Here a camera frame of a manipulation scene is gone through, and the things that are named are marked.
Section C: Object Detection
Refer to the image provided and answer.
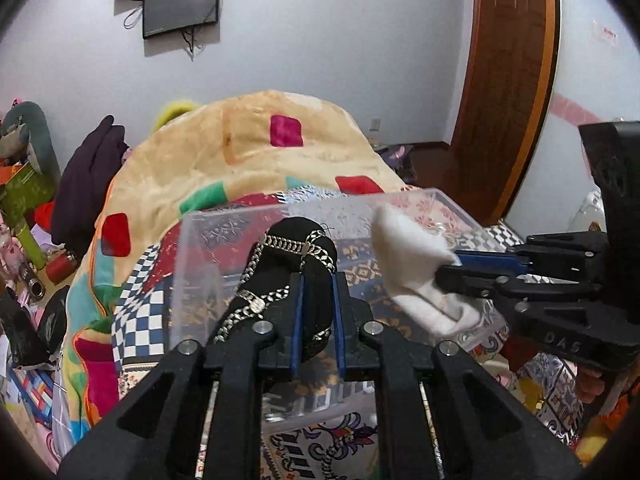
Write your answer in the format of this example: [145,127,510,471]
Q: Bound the red cylinder can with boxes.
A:
[46,252,77,285]

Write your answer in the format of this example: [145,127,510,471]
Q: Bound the dark purple garment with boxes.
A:
[51,115,129,259]

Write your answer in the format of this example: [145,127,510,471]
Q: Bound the beige fleece blanket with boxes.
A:
[61,90,408,442]

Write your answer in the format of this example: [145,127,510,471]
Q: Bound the white wardrobe sliding door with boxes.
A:
[506,0,639,237]

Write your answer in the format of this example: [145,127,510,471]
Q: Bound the brown wooden door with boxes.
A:
[451,0,559,224]

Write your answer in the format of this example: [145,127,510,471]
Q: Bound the yellow fuzzy item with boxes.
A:
[152,100,200,132]

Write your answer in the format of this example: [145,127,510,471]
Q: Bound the green bottle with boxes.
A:
[14,220,47,270]

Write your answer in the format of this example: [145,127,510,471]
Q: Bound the patterned tile bedsheet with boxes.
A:
[112,186,584,479]

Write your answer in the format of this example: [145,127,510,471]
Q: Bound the black gold-patterned soft item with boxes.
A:
[209,217,337,362]

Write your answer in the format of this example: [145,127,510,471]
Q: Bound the bag on floor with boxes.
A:
[374,144,416,184]

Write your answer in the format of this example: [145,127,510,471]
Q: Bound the clear plastic storage box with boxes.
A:
[168,186,509,421]

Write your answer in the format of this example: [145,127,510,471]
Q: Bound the green cardboard box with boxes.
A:
[1,164,55,228]

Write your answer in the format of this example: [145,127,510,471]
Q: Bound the white cloth pouch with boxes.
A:
[371,204,482,337]

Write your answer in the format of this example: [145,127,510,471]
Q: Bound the grey shark plush toy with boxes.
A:
[1,101,61,185]

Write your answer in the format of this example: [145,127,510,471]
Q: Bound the pink rabbit figure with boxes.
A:
[0,224,24,287]

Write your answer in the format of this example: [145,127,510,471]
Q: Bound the small black wall monitor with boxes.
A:
[142,0,220,40]

